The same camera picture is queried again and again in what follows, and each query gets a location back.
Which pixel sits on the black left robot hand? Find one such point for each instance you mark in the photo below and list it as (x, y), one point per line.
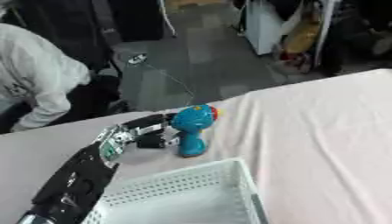
(151, 128)

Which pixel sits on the blue toy drill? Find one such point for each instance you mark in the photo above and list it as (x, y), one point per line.
(191, 128)

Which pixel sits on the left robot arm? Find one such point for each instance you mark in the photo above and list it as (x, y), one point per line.
(81, 175)

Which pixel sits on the white perforated plastic basket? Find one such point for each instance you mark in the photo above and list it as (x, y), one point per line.
(189, 195)

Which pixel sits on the person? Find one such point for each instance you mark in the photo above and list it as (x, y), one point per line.
(35, 78)

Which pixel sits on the white cabinet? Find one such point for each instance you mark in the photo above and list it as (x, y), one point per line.
(263, 26)

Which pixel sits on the yellow bag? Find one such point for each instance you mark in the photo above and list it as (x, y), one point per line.
(302, 35)

